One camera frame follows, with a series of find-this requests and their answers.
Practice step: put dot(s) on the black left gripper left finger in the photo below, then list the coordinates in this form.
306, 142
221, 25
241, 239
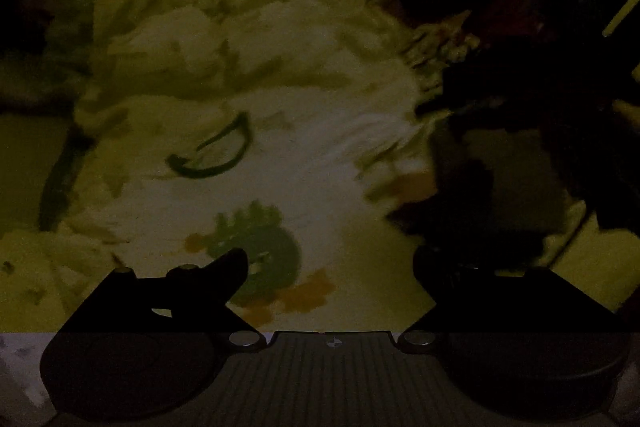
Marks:
140, 348

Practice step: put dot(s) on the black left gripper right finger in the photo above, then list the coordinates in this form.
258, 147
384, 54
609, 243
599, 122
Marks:
528, 344

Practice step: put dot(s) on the leaf-patterned light bedsheet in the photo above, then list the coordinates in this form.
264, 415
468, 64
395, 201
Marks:
531, 159

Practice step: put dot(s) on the white printed small shirt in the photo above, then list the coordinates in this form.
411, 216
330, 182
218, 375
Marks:
302, 178

